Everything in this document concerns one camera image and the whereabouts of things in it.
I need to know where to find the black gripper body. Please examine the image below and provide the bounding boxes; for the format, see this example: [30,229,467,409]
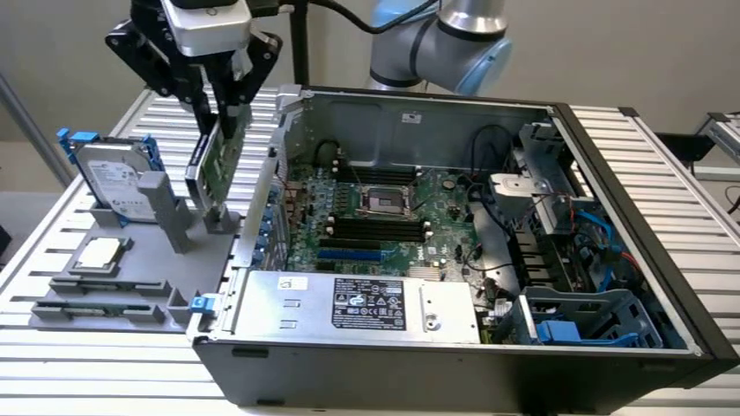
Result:
[130,0,266,84]

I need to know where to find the green graphics card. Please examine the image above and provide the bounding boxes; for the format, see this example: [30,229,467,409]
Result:
[184,113,255,218]

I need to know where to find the black expansion slot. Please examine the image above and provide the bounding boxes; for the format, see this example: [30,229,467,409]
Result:
[319,239,383,251]

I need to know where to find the blue expansion slot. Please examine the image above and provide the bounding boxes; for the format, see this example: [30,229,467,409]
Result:
[316,249,384,263]

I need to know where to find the black stand pole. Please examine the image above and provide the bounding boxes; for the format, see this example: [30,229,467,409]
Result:
[287,0,315,86]

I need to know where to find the silver hard disk blue carrier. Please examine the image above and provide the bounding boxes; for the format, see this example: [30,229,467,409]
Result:
[56,127,162,226]

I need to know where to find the CPU socket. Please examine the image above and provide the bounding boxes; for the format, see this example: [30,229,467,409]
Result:
[356,184,416,217]

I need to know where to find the silver CPU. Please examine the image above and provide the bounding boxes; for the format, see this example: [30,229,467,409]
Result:
[78,237,134,270]

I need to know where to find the grey parts rack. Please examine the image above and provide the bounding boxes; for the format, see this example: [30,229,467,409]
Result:
[30,171,243,335]

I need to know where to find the green motherboard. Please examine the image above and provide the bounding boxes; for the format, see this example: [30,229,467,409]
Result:
[282,163,484,281]

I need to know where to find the blue case latch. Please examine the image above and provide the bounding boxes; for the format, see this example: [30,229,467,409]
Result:
[188,293,219,314]

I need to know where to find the silver chipset heatsink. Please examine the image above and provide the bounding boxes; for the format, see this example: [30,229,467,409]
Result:
[408,265,451,282]

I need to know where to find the silver power supply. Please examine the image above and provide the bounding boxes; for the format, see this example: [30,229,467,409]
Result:
[222,270,486,346]

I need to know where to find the metal disk bay cage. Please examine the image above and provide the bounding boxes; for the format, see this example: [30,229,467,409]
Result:
[508,122,596,237]

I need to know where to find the black open PC case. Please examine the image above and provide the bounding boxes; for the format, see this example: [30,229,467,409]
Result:
[190,83,740,411]

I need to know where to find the grey plastic disk bay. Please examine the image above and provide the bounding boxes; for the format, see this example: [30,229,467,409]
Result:
[518,285,667,348]

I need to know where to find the blue disk bay latch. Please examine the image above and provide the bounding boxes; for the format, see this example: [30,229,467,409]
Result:
[536,320,584,347]

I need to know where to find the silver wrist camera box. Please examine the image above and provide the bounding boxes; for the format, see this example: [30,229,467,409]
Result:
[160,0,255,56]

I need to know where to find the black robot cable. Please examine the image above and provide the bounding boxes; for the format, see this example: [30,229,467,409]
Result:
[311,0,450,35]

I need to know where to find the short black wire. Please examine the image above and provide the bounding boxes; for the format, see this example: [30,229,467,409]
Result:
[315,139,343,168]

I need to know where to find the black looped wire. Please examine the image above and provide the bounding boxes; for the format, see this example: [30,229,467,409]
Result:
[470,124,515,174]

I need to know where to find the silver metal bracket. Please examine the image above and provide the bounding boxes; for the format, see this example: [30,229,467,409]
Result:
[488,172,548,205]

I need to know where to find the blue wire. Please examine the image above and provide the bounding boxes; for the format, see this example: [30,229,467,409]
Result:
[571,206,627,300]

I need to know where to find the black table bracket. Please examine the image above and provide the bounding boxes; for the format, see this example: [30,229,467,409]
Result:
[656,133,714,162]

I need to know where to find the red wire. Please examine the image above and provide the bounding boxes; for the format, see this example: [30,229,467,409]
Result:
[619,252,642,281]

